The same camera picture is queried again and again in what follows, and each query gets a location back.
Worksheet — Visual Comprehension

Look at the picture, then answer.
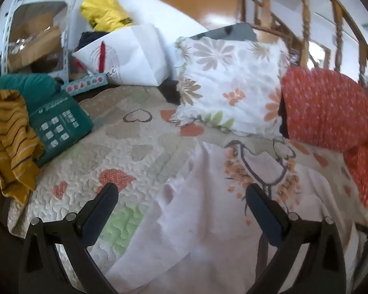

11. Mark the teal printed bag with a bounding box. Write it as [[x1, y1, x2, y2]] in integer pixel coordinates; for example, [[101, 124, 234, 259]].
[[28, 93, 94, 167]]

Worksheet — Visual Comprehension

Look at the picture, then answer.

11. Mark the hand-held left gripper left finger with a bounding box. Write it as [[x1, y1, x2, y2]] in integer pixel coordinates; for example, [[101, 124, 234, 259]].
[[18, 183, 120, 294]]

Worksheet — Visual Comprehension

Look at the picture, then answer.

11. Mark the teal cloth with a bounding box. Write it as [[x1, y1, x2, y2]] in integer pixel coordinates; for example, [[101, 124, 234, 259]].
[[0, 74, 65, 111]]

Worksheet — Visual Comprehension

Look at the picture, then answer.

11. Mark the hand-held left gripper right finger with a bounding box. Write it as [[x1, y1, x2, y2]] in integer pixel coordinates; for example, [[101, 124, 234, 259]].
[[245, 184, 347, 294]]

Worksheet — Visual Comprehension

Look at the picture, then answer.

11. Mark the red dotted pillow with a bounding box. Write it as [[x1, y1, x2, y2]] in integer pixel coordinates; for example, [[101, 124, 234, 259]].
[[280, 67, 368, 215]]

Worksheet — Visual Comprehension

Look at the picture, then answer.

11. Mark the white floral pillow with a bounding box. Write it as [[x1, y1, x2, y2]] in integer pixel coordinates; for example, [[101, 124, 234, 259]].
[[174, 36, 292, 138]]

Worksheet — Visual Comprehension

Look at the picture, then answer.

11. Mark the quilted heart print bedspread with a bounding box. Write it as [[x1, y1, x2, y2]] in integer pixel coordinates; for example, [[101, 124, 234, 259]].
[[8, 86, 368, 294]]

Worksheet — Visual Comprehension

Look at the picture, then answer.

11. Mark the brown cardboard box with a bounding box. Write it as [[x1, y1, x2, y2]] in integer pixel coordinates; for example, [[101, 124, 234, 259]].
[[8, 26, 63, 71]]

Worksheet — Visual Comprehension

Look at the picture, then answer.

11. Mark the long light blue box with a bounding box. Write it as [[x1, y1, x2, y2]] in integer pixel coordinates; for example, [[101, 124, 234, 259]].
[[61, 72, 108, 96]]

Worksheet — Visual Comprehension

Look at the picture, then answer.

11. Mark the white paper bag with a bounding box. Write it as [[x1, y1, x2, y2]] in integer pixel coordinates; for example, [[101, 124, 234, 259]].
[[71, 24, 171, 86]]

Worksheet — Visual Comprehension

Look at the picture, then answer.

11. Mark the dark cloth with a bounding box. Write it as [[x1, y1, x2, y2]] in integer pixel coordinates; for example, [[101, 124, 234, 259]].
[[77, 31, 108, 49]]

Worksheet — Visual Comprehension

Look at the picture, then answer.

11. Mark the white garment with grey band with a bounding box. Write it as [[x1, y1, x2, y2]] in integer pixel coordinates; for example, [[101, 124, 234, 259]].
[[106, 141, 368, 294]]

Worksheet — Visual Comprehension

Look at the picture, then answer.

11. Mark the white metal rack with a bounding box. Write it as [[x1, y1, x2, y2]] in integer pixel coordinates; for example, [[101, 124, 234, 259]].
[[0, 0, 82, 83]]

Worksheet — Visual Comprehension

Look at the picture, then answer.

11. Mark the wooden stair railing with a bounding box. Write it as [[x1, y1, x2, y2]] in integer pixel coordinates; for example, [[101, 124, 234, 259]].
[[199, 0, 368, 80]]

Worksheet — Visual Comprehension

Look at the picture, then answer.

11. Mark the yellow striped garment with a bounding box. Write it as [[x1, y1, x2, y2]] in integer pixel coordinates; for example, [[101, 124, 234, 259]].
[[0, 89, 45, 204]]

